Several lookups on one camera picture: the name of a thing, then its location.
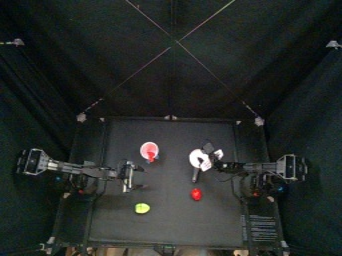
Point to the red toy strawberry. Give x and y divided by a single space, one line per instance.
195 194

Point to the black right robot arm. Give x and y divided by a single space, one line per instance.
262 166

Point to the yellow-green toy fruit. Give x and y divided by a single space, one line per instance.
142 208

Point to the white text label sticker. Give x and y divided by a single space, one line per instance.
262 229

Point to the grey metal frame bracket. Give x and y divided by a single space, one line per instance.
80 117
333 44
259 121
16 42
170 117

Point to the red plastic cup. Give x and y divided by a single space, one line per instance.
150 150

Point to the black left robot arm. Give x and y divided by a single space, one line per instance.
67 166

